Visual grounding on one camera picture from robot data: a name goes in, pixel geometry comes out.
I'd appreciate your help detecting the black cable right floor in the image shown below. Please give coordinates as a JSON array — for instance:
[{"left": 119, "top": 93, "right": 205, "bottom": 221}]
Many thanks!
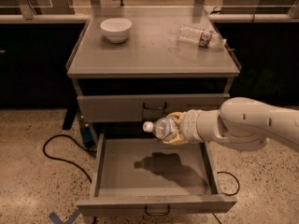
[{"left": 212, "top": 171, "right": 241, "bottom": 224}]

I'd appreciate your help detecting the closed upper grey drawer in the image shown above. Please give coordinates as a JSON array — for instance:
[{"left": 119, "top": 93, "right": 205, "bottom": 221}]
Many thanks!
[{"left": 78, "top": 93, "right": 229, "bottom": 122}]

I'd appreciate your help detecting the clear red label bottle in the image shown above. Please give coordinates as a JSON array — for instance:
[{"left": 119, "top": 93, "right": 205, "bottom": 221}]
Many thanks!
[{"left": 177, "top": 25, "right": 226, "bottom": 50}]

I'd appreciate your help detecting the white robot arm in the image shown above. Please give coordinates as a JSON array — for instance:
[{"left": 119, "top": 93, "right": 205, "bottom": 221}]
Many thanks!
[{"left": 167, "top": 97, "right": 299, "bottom": 151}]

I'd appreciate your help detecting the blue power adapter box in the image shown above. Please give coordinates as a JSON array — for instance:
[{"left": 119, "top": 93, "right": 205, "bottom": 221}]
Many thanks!
[{"left": 80, "top": 127, "right": 94, "bottom": 148}]

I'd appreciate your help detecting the blue tape cross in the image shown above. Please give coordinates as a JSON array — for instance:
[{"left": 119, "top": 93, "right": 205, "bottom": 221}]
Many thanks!
[{"left": 48, "top": 209, "right": 82, "bottom": 224}]

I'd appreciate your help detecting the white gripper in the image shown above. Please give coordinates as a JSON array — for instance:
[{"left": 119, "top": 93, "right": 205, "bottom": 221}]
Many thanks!
[{"left": 163, "top": 110, "right": 203, "bottom": 146}]

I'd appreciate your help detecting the open middle grey drawer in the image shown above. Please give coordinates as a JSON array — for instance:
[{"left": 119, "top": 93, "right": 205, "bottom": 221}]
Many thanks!
[{"left": 77, "top": 134, "right": 236, "bottom": 217}]

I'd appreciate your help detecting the black floor cable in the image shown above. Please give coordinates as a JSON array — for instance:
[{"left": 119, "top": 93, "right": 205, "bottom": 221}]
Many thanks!
[{"left": 42, "top": 133, "right": 97, "bottom": 184}]

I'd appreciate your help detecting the grey drawer cabinet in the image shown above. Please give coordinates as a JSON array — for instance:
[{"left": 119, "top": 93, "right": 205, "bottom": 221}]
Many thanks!
[{"left": 65, "top": 6, "right": 242, "bottom": 218}]

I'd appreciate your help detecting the white ceramic bowl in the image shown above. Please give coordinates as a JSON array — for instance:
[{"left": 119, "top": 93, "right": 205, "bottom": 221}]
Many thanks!
[{"left": 100, "top": 18, "right": 132, "bottom": 44}]

